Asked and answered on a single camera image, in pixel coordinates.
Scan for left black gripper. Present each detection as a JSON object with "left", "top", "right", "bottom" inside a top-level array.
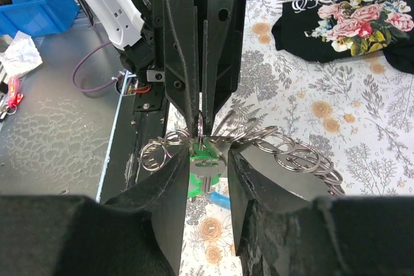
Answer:
[{"left": 122, "top": 0, "right": 246, "bottom": 137}]

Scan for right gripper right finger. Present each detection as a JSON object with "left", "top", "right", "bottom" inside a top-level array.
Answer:
[{"left": 228, "top": 150, "right": 413, "bottom": 275}]

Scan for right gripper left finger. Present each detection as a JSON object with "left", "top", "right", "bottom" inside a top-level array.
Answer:
[{"left": 1, "top": 147, "right": 190, "bottom": 275}]

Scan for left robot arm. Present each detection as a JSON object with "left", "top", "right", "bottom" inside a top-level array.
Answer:
[{"left": 86, "top": 0, "right": 246, "bottom": 136}]

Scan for blue plastic bin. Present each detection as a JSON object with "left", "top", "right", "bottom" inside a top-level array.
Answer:
[{"left": 1, "top": 0, "right": 80, "bottom": 37}]

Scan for black floral cloth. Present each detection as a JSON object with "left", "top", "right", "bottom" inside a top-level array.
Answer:
[{"left": 272, "top": 0, "right": 413, "bottom": 74}]

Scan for red pink key tags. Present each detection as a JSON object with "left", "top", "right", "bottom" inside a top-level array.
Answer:
[{"left": 1, "top": 76, "right": 24, "bottom": 123}]

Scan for crumpled white paper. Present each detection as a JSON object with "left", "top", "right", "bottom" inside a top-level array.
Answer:
[{"left": 1, "top": 30, "right": 43, "bottom": 78}]

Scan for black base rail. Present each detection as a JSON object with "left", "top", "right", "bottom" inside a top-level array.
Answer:
[{"left": 96, "top": 88, "right": 172, "bottom": 204}]

